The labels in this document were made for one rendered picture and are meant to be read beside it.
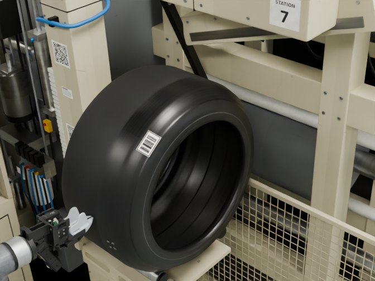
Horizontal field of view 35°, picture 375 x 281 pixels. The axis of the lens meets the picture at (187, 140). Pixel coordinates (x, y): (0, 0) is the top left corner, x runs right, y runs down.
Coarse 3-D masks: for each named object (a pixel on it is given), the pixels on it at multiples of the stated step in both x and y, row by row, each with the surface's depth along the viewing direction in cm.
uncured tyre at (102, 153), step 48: (96, 96) 168; (144, 96) 161; (192, 96) 161; (96, 144) 159; (192, 144) 209; (240, 144) 185; (96, 192) 158; (144, 192) 155; (192, 192) 208; (240, 192) 191; (96, 240) 170; (144, 240) 163; (192, 240) 196
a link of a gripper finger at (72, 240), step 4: (80, 232) 156; (84, 232) 158; (68, 236) 154; (72, 236) 154; (76, 236) 155; (80, 236) 156; (68, 240) 153; (72, 240) 153; (76, 240) 154; (64, 244) 153; (68, 244) 153; (72, 244) 154
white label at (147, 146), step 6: (150, 132) 153; (144, 138) 153; (150, 138) 153; (156, 138) 153; (144, 144) 153; (150, 144) 152; (156, 144) 152; (138, 150) 152; (144, 150) 152; (150, 150) 152
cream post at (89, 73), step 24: (48, 0) 172; (72, 0) 168; (96, 0) 174; (48, 24) 177; (96, 24) 177; (72, 48) 174; (96, 48) 180; (72, 72) 180; (96, 72) 184; (72, 120) 192
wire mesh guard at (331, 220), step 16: (256, 192) 209; (272, 192) 202; (256, 208) 212; (304, 208) 194; (336, 224) 187; (288, 240) 208; (368, 240) 181; (304, 256) 205; (320, 256) 200; (208, 272) 252; (224, 272) 243; (256, 272) 229; (288, 272) 215; (352, 272) 193
